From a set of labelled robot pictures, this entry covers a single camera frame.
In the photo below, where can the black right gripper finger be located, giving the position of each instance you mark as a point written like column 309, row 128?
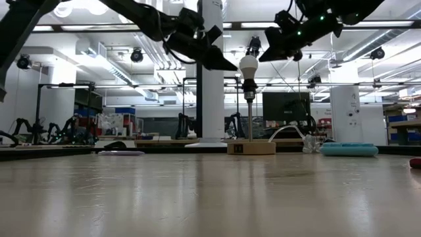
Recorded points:
column 276, row 54

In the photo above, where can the black background robot arm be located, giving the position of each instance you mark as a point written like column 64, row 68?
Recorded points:
column 33, row 128
column 238, row 120
column 182, row 121
column 54, row 130

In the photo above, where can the silver ventilation duct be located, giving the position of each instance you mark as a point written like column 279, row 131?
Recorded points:
column 378, row 42

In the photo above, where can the black upright post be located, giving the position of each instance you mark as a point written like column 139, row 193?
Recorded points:
column 199, row 98

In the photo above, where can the black station frame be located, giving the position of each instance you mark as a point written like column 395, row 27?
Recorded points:
column 37, row 115

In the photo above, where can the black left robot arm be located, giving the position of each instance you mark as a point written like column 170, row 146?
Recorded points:
column 16, row 33

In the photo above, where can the white ventilation duct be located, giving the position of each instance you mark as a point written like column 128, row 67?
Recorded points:
column 98, row 54

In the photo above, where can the wood workbench with bins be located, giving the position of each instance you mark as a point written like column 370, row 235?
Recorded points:
column 406, row 124

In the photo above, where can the teal calculator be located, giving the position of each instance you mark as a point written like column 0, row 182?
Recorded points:
column 348, row 150

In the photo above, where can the black ceiling-hung camera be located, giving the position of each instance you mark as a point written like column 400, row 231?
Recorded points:
column 137, row 56
column 24, row 62
column 315, row 80
column 377, row 53
column 255, row 44

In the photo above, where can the small red object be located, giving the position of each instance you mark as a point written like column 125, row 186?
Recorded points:
column 416, row 163

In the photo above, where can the wooden base table lamp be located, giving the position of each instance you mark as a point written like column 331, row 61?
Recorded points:
column 260, row 148

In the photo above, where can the lilac flat pad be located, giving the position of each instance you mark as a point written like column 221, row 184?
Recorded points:
column 121, row 152

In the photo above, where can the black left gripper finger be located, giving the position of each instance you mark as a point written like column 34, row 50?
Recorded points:
column 215, row 59

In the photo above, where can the blue storage bin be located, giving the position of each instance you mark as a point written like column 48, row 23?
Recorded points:
column 125, row 111

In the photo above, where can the white kiosk cabinet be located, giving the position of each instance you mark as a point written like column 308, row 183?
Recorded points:
column 345, row 105

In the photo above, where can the long black table rail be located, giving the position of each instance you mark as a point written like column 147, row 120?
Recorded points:
column 49, row 153

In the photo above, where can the black monitor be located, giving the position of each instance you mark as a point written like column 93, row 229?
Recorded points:
column 286, row 105

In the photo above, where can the white frosted lightbulb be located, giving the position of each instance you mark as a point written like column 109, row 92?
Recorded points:
column 248, row 66

